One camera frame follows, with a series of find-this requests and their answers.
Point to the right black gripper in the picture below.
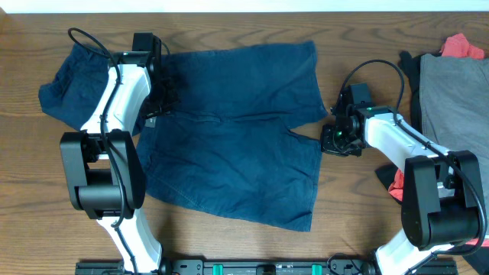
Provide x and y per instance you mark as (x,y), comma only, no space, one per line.
(327,146)

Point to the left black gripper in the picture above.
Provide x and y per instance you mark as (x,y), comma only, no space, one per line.
(173,99)

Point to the blue denim shorts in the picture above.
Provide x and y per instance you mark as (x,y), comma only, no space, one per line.
(229,147)

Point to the dark navy garment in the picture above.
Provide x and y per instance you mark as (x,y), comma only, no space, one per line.
(89,95)

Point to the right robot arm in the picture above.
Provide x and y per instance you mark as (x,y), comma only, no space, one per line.
(442,195)

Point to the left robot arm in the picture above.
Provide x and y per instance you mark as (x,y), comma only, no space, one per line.
(104,175)

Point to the grey shorts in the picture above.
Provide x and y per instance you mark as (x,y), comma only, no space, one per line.
(453,94)

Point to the red garment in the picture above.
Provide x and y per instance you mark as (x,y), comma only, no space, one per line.
(455,46)

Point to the black garment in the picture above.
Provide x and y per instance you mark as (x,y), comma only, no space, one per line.
(388,174)

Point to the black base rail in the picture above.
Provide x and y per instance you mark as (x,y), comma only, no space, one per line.
(199,267)

